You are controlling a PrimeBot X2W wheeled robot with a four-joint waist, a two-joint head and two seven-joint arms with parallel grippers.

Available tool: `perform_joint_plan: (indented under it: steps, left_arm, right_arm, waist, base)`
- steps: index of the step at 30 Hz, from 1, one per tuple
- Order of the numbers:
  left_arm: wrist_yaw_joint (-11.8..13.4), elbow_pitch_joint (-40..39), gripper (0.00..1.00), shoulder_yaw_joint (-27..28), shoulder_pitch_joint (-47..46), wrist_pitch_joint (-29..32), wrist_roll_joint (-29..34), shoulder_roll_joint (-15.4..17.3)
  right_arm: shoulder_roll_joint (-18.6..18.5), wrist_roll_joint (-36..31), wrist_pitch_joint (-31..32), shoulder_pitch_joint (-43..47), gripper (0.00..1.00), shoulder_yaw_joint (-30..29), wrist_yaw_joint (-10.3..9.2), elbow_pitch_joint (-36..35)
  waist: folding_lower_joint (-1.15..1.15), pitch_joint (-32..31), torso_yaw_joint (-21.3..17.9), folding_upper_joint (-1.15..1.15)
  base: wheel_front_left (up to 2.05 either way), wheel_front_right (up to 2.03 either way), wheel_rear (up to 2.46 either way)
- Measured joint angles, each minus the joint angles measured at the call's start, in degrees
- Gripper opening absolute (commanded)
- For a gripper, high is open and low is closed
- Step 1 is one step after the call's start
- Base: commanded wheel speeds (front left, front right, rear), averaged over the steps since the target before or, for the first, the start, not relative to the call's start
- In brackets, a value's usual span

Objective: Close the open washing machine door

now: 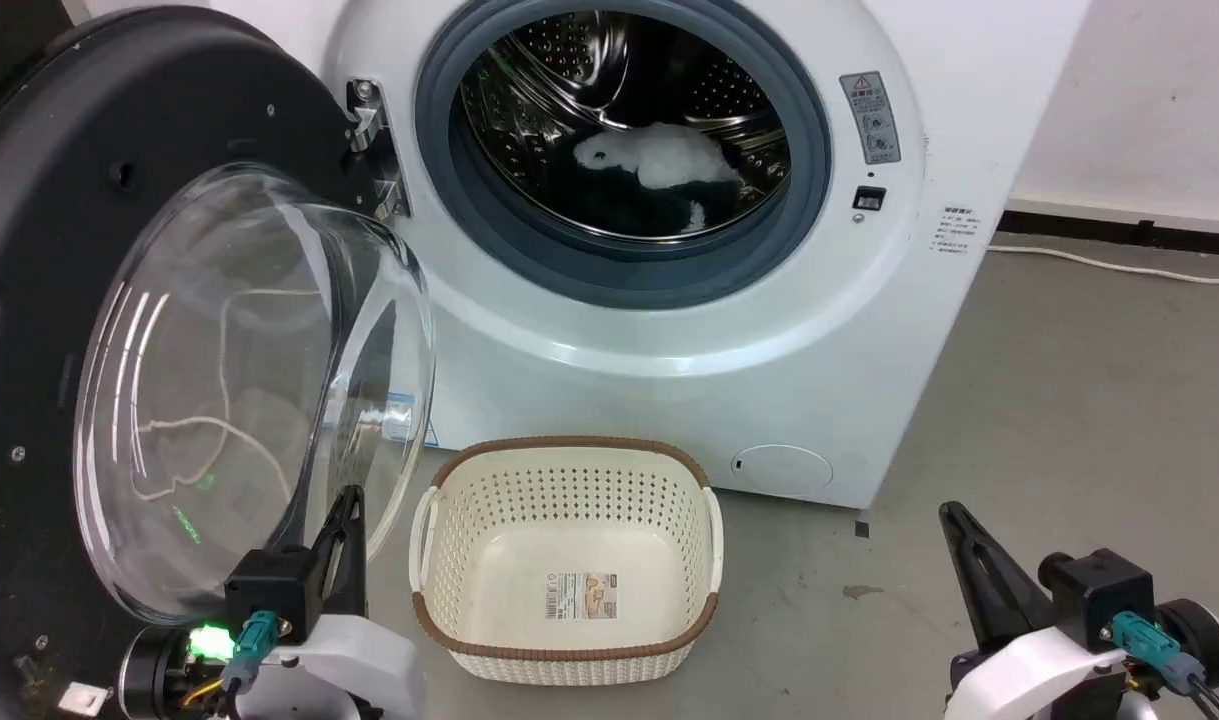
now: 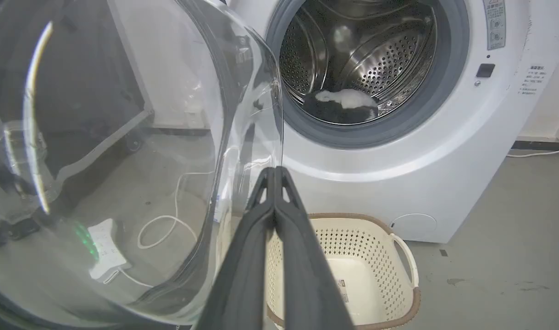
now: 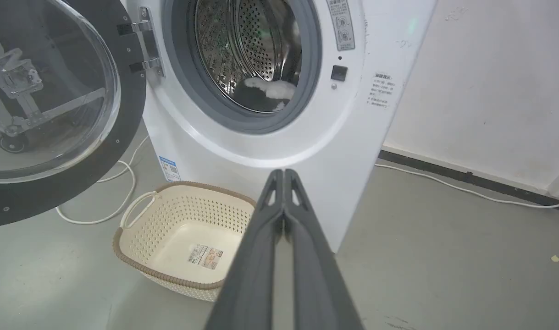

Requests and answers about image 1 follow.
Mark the paper label sticker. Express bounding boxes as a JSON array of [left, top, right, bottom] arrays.
[[544, 572, 620, 622]]

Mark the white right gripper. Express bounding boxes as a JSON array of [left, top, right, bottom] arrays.
[[938, 501, 1130, 720]]

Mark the round white filter cover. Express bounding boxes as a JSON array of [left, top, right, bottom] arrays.
[[731, 445, 835, 493]]

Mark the small text sticker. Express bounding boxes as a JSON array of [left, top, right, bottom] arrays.
[[931, 206, 982, 257]]

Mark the grey warning sticker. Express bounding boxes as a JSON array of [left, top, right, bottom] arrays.
[[839, 71, 902, 166]]

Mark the metal door hinge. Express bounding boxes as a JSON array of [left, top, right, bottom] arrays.
[[345, 78, 412, 221]]

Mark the steel washer drum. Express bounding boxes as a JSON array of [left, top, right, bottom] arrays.
[[458, 10, 793, 242]]

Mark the teal cable connector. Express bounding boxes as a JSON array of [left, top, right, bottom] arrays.
[[221, 610, 274, 694], [1109, 611, 1210, 698]]

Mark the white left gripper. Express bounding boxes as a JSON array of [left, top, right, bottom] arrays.
[[231, 487, 428, 720]]

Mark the black baseboard strip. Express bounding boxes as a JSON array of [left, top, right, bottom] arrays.
[[997, 209, 1219, 259]]

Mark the white floor cable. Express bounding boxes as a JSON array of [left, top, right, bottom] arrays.
[[987, 244, 1219, 286]]

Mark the black round glass washer door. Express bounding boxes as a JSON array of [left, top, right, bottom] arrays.
[[0, 5, 438, 720]]

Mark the white front-load washing machine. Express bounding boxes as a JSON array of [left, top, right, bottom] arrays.
[[299, 0, 1092, 511]]

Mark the teal left cable connector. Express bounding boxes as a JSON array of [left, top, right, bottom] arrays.
[[221, 610, 274, 694]]

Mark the teal right cable connector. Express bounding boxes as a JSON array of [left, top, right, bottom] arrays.
[[1109, 611, 1210, 698]]

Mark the cream laundry basket brown rim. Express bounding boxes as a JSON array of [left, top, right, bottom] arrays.
[[409, 436, 725, 687]]

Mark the white garment in drum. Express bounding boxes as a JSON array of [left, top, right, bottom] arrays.
[[572, 122, 745, 234]]

